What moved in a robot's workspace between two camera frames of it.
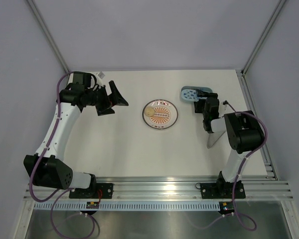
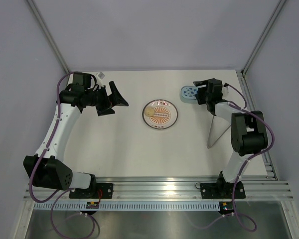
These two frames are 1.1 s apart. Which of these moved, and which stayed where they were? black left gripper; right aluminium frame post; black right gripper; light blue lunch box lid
Moved: black right gripper
Stayed: light blue lunch box lid; black left gripper; right aluminium frame post
